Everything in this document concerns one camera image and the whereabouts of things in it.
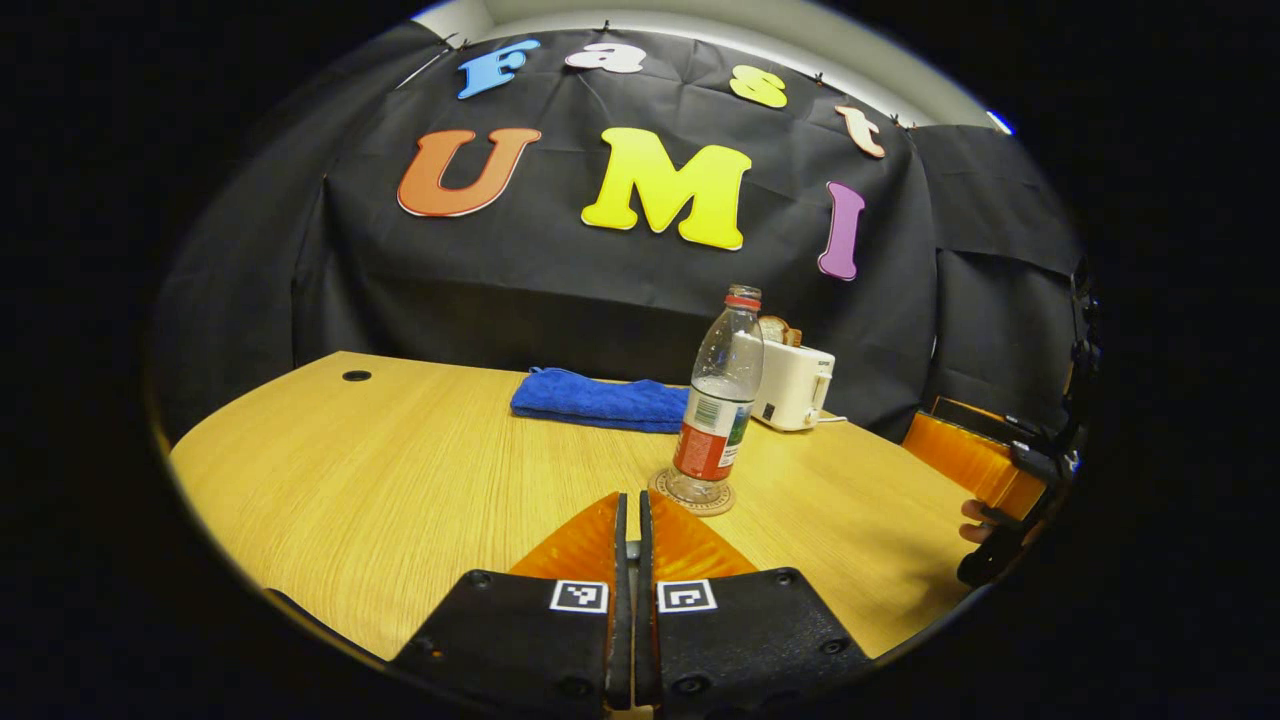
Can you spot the dark bread slice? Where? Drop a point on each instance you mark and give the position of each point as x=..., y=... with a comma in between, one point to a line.
x=794, y=335

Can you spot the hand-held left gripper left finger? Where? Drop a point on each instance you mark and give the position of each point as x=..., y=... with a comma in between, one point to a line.
x=620, y=650

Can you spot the clear plastic water bottle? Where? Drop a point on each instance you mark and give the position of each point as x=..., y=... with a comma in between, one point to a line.
x=715, y=420

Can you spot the blue folded towel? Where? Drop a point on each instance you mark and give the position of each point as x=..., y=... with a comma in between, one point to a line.
x=600, y=400

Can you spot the light bread slice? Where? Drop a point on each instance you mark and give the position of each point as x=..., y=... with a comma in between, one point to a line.
x=772, y=330

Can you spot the white toaster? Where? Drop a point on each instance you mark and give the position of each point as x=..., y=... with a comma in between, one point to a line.
x=795, y=385

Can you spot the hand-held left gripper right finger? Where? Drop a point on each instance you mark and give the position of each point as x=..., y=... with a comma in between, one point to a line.
x=646, y=650

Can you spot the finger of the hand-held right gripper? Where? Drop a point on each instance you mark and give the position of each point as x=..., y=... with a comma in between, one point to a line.
x=965, y=455

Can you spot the round wooden coaster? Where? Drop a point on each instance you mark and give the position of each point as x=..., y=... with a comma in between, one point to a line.
x=668, y=495

